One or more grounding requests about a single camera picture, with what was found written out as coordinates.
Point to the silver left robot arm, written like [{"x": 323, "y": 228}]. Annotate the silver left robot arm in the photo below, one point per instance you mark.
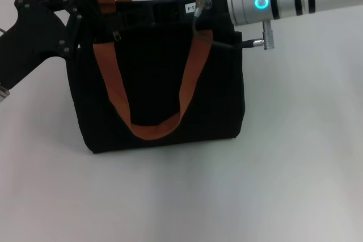
[{"x": 3, "y": 93}]

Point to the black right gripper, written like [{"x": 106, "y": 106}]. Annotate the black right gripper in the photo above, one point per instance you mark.
[{"x": 218, "y": 6}]

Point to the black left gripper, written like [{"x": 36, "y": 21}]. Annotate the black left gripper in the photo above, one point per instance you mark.
[{"x": 28, "y": 43}]

